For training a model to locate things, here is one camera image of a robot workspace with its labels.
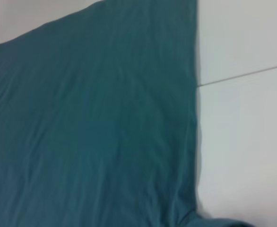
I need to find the blue shirt with FREE print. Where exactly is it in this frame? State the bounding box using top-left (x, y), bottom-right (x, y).
top-left (0, 0), bottom-right (255, 227)

